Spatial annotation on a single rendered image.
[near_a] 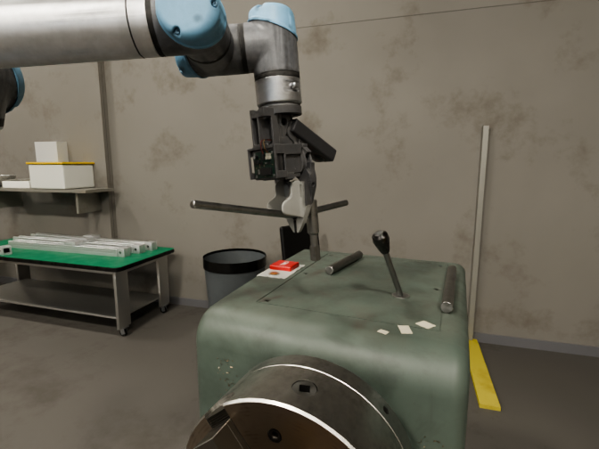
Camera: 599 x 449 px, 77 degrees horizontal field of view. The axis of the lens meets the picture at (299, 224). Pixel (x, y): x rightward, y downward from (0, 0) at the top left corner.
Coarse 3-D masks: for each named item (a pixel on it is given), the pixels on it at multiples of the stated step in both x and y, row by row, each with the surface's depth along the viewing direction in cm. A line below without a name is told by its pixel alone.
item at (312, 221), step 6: (312, 204) 67; (312, 210) 68; (312, 216) 68; (312, 222) 68; (312, 228) 68; (318, 228) 69; (312, 234) 69; (312, 240) 69; (312, 246) 69; (318, 246) 70; (312, 252) 70; (318, 252) 70; (312, 258) 70; (318, 258) 70
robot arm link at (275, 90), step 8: (264, 80) 59; (272, 80) 58; (280, 80) 58; (288, 80) 59; (296, 80) 60; (256, 88) 61; (264, 88) 59; (272, 88) 59; (280, 88) 59; (288, 88) 59; (296, 88) 60; (256, 96) 62; (264, 96) 59; (272, 96) 59; (280, 96) 59; (288, 96) 59; (296, 96) 60; (264, 104) 60; (272, 104) 60
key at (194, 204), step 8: (192, 200) 52; (200, 200) 53; (344, 200) 74; (200, 208) 53; (208, 208) 54; (216, 208) 54; (224, 208) 55; (232, 208) 56; (240, 208) 57; (248, 208) 58; (256, 208) 59; (264, 208) 61; (320, 208) 69; (328, 208) 71; (280, 216) 63; (288, 216) 64
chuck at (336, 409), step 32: (256, 384) 52; (288, 384) 50; (320, 384) 51; (256, 416) 48; (288, 416) 46; (320, 416) 45; (352, 416) 47; (192, 448) 53; (256, 448) 48; (288, 448) 46; (320, 448) 45; (352, 448) 43; (384, 448) 47
